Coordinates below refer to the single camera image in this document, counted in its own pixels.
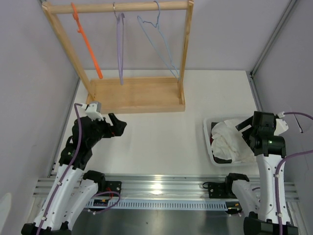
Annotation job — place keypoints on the perforated cable duct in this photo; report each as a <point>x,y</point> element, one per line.
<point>171,205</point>

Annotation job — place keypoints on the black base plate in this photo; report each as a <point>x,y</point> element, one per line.
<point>113,186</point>
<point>216,189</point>

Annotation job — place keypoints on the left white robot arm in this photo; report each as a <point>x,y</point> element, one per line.
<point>73,186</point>

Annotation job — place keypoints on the black dotted garment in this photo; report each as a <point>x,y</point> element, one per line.
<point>221,161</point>

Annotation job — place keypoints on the red garment in basket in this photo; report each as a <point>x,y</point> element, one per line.
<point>211,139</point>

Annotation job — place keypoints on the white plastic basket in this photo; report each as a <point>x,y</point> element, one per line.
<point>207,131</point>

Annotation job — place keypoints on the orange plastic hanger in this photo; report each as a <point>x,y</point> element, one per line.
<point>81,31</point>

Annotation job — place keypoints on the aluminium mounting rail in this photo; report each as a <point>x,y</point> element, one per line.
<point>164,187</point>

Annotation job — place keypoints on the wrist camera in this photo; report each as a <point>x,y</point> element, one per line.
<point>281,125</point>
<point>93,111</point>

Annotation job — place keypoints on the wooden clothes rack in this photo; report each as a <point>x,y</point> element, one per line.
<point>146,94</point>

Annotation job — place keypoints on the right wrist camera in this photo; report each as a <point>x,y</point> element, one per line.
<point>281,125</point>

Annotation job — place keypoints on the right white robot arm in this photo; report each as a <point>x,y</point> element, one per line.
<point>266,214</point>

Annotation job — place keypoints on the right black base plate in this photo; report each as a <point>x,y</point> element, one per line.
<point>216,189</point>

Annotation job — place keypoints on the white pleated skirt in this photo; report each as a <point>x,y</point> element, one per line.
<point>228,142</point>

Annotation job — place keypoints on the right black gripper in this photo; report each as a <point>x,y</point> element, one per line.
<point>245,124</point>

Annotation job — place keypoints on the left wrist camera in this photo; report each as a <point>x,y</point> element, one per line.
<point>93,111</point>

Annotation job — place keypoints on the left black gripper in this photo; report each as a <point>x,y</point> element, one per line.
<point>118,126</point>

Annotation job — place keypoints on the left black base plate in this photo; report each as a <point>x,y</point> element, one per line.
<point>113,186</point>

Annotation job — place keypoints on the purple plastic hanger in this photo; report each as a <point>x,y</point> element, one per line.
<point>119,42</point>

